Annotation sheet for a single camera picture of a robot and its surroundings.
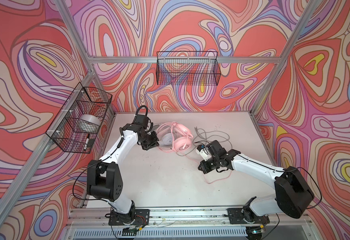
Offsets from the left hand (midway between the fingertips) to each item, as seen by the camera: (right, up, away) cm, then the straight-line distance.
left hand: (161, 142), depth 85 cm
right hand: (+23, -16, -1) cm, 29 cm away
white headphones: (+3, +1, +8) cm, 9 cm away
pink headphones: (+10, +4, -11) cm, 15 cm away
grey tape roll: (-34, +11, -15) cm, 38 cm away
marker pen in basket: (-35, +1, -13) cm, 37 cm away
